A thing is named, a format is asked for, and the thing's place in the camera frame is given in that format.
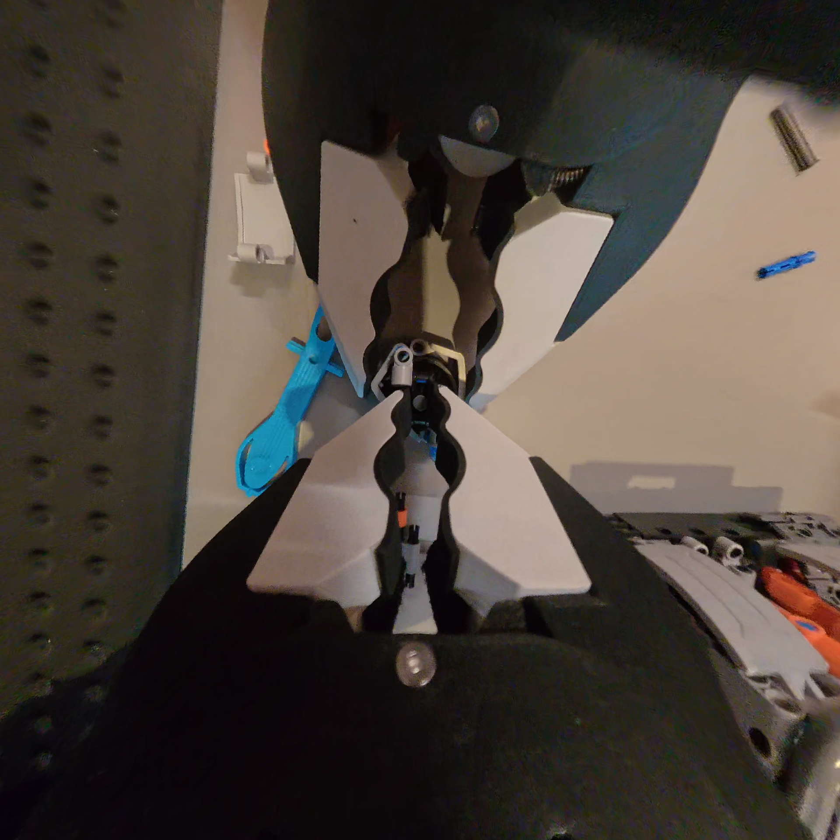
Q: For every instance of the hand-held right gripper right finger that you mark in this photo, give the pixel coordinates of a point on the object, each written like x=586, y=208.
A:
x=519, y=525

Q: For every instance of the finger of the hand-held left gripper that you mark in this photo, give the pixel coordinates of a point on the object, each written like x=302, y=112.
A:
x=558, y=269
x=355, y=250

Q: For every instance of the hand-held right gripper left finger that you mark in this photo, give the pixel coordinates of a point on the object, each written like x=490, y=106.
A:
x=328, y=525

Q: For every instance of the grey toy wheel frame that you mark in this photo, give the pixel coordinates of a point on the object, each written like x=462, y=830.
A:
x=400, y=361

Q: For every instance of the blue toy wrench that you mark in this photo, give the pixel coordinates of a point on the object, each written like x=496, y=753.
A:
x=282, y=414

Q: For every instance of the small grey orange toy part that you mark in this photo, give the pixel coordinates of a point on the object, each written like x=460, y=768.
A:
x=411, y=541

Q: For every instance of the small black toy pin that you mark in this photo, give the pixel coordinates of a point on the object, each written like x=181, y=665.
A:
x=793, y=138

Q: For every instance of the small blue toy pin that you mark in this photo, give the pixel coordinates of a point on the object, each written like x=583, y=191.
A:
x=785, y=264

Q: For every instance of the grey orange tracked toy robot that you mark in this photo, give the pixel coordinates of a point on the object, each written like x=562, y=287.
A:
x=748, y=617

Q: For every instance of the black perforated mat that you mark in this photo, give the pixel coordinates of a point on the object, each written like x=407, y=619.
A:
x=105, y=328

